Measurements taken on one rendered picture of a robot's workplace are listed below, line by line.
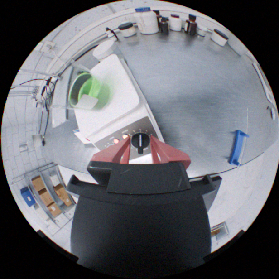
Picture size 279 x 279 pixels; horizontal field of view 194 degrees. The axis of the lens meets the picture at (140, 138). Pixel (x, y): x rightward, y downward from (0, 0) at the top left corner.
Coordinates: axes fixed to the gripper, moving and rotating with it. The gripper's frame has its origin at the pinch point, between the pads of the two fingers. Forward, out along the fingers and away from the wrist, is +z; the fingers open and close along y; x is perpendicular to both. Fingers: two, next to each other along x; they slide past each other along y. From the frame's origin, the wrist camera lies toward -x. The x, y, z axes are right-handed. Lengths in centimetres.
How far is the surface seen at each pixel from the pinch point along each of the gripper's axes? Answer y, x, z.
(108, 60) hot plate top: 5.4, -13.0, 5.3
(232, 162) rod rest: -25.6, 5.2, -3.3
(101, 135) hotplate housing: 7.0, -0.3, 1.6
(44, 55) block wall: 57, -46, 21
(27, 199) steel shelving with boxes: 210, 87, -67
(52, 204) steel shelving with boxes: 189, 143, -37
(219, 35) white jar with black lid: -29, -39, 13
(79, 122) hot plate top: 10.8, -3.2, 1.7
